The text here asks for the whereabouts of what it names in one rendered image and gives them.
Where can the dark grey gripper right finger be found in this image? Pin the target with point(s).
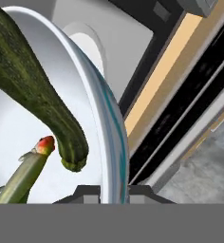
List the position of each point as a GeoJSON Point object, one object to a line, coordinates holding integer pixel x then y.
{"type": "Point", "coordinates": [140, 193]}

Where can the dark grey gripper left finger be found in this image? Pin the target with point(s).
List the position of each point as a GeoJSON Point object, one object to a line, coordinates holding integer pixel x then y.
{"type": "Point", "coordinates": [87, 193]}

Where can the green squash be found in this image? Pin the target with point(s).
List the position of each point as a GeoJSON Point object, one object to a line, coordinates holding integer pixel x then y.
{"type": "Point", "coordinates": [28, 85]}

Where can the white microwave turntable plate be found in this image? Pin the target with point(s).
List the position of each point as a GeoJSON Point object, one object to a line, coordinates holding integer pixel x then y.
{"type": "Point", "coordinates": [89, 47]}

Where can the black microwave oven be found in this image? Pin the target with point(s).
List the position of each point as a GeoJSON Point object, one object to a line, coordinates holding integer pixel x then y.
{"type": "Point", "coordinates": [129, 41]}

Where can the green fish with red head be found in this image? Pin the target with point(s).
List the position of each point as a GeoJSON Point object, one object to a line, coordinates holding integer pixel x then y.
{"type": "Point", "coordinates": [25, 177]}

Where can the black cupboard run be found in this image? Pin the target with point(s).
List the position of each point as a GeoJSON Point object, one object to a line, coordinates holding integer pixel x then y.
{"type": "Point", "coordinates": [186, 104]}

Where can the white bowl with teal rim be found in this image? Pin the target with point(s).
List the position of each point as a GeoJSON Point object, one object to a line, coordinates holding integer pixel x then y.
{"type": "Point", "coordinates": [71, 95]}

